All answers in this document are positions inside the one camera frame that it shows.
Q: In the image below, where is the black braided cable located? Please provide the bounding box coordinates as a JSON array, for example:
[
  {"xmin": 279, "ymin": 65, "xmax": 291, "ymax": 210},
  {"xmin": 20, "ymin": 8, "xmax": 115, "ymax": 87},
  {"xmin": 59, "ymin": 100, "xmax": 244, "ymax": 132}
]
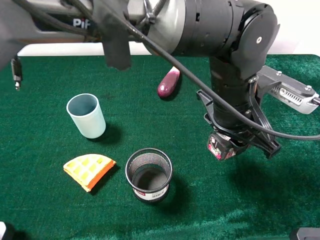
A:
[{"xmin": 14, "ymin": 0, "xmax": 320, "ymax": 141}]

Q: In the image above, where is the black mesh pen holder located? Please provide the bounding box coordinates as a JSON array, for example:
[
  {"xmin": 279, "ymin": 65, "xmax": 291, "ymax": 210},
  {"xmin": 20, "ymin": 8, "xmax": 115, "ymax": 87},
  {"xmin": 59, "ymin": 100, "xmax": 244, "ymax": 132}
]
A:
[{"xmin": 125, "ymin": 148, "xmax": 173, "ymax": 204}]

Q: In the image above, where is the yellow orange waffle toy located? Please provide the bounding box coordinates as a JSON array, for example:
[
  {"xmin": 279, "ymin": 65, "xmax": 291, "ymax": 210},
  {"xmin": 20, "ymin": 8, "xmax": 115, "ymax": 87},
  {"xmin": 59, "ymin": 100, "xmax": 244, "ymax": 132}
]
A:
[{"xmin": 63, "ymin": 153, "xmax": 117, "ymax": 192}]

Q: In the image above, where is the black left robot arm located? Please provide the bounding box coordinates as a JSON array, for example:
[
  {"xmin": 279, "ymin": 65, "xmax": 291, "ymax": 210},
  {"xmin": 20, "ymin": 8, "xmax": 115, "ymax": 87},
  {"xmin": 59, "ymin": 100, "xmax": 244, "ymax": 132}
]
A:
[{"xmin": 0, "ymin": 0, "xmax": 281, "ymax": 160}]

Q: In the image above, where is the purple toy eggplant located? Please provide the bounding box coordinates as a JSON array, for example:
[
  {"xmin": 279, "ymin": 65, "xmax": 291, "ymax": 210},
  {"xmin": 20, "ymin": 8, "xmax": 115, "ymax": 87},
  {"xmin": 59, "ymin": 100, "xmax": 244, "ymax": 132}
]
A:
[{"xmin": 157, "ymin": 66, "xmax": 180, "ymax": 98}]

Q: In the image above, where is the dark green velvet table cloth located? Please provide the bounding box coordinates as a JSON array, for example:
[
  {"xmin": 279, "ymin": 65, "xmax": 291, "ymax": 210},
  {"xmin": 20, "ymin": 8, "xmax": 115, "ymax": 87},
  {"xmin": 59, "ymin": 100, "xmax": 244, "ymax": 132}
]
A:
[{"xmin": 0, "ymin": 55, "xmax": 320, "ymax": 240}]

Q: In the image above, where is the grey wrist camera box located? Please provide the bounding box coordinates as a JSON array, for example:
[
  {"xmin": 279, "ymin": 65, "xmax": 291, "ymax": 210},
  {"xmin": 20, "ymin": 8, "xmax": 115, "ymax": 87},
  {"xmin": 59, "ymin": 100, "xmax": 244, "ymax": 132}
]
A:
[{"xmin": 256, "ymin": 65, "xmax": 320, "ymax": 115}]

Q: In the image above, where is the light blue plastic cup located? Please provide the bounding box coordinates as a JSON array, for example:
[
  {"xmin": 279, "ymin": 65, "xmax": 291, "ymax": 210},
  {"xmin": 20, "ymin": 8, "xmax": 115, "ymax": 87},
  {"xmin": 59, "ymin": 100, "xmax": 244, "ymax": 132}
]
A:
[{"xmin": 66, "ymin": 93, "xmax": 107, "ymax": 139}]

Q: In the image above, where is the black hanging usb plug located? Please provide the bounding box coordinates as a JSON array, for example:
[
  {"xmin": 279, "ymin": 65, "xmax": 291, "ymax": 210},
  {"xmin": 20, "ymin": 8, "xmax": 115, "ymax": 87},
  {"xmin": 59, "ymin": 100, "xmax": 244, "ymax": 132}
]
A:
[{"xmin": 10, "ymin": 56, "xmax": 23, "ymax": 91}]

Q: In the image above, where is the black white device bottom left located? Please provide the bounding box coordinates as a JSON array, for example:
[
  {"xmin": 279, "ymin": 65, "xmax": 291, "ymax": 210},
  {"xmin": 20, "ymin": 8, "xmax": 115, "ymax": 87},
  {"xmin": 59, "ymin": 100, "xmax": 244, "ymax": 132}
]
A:
[{"xmin": 0, "ymin": 221, "xmax": 15, "ymax": 240}]

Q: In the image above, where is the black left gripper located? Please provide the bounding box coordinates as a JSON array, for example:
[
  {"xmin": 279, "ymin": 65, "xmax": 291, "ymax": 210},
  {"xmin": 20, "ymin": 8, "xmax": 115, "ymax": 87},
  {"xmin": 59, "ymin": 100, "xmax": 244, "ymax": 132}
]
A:
[{"xmin": 196, "ymin": 90, "xmax": 281, "ymax": 159}]

